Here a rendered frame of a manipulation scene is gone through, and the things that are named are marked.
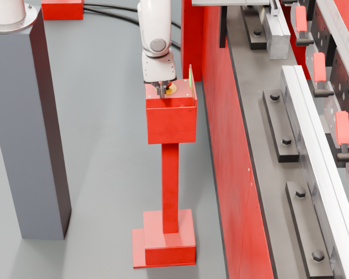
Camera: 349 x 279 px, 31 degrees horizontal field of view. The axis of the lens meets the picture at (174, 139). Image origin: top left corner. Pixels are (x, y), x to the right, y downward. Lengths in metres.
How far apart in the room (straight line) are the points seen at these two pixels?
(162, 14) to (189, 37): 1.60
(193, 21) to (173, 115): 1.34
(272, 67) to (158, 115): 0.41
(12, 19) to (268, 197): 1.00
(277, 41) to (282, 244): 0.80
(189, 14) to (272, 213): 1.85
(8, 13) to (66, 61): 1.67
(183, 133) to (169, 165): 0.22
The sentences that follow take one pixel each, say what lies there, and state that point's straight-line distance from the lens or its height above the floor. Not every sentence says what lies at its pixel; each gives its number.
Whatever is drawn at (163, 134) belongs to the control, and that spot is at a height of 0.70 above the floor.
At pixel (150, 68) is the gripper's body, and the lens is 1.94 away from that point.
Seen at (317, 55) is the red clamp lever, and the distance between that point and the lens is 1.37.
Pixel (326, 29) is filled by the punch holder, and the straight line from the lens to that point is 1.43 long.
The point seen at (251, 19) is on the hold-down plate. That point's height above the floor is 0.90.
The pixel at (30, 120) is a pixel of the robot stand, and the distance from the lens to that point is 2.27.
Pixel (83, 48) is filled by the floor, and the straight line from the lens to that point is 3.82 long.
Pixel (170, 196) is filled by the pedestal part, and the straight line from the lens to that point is 2.38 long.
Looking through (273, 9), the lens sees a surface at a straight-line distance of 2.19.
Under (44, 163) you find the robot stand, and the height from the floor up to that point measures 0.44.
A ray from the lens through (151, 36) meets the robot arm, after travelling 1.77.
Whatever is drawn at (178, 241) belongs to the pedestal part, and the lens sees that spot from 2.51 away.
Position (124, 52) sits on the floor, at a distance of 3.76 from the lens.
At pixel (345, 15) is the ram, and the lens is 1.30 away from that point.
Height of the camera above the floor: 2.04
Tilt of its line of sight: 41 degrees down
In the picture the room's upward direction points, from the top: straight up
